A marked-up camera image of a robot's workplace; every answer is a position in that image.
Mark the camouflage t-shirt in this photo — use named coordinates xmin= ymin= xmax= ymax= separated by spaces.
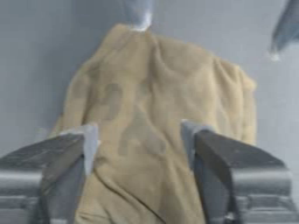
xmin=48 ymin=23 xmax=257 ymax=224

